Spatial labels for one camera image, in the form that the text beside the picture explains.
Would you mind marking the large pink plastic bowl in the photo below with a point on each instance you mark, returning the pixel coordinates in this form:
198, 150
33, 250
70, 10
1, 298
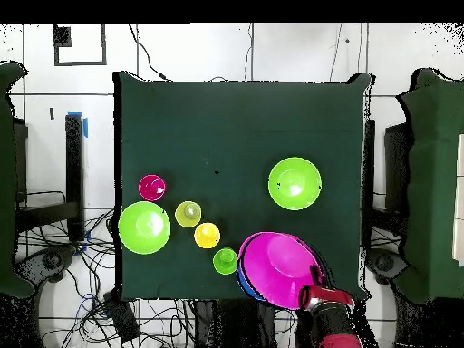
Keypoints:
275, 268

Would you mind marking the large blue plastic bowl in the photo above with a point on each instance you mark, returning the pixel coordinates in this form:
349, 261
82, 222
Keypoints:
248, 288

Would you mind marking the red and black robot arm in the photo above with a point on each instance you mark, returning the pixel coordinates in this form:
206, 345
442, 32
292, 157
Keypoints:
333, 326

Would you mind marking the green plastic cup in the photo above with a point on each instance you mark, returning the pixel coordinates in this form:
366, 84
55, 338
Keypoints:
225, 261

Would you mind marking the green plastic bowl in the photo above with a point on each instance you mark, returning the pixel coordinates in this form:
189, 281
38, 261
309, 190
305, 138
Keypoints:
295, 183
144, 227

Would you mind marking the orange-yellow plastic cup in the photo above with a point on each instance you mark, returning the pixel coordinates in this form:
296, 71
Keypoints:
207, 235

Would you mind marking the neighbouring green cloth table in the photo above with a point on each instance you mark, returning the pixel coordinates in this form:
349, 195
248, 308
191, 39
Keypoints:
7, 181
431, 199

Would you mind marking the pale yellow translucent cup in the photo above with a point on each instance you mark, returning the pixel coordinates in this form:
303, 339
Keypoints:
188, 214

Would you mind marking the dark green tablecloth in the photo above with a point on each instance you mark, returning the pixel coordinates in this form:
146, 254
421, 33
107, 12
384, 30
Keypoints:
235, 116

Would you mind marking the red plastic cup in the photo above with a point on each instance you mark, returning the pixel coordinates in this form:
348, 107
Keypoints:
152, 187

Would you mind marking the black floor power box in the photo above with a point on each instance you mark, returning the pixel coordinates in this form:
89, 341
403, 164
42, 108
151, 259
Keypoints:
121, 319

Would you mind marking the grey pedestal foot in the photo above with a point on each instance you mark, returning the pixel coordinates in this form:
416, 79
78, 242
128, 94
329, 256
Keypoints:
384, 262
50, 261

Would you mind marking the black stand post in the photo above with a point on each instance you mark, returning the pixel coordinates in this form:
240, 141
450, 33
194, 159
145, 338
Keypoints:
74, 174
369, 181

